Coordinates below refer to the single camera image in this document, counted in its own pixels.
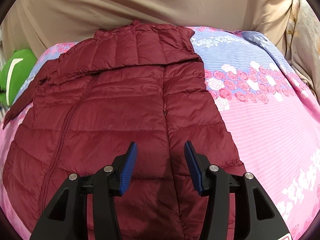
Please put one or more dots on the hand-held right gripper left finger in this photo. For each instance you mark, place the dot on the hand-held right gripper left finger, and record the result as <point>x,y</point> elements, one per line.
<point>128,165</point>

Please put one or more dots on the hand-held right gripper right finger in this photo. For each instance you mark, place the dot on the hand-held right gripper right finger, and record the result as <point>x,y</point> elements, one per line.
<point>193,165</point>

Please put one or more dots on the maroon puffer jacket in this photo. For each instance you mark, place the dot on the maroon puffer jacket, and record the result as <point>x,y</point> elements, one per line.
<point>100,117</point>

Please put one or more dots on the pink blue floral bed sheet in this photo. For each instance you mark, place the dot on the pink blue floral bed sheet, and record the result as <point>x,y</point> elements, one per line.
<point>262,130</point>

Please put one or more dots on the green plush pillow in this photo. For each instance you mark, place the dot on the green plush pillow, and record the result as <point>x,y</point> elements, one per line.
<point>26,66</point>

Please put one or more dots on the beige cloth backdrop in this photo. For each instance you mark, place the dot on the beige cloth backdrop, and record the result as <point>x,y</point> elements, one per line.
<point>125,5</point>

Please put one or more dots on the cream floral cloth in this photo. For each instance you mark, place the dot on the cream floral cloth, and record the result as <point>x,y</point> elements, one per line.
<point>302,42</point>

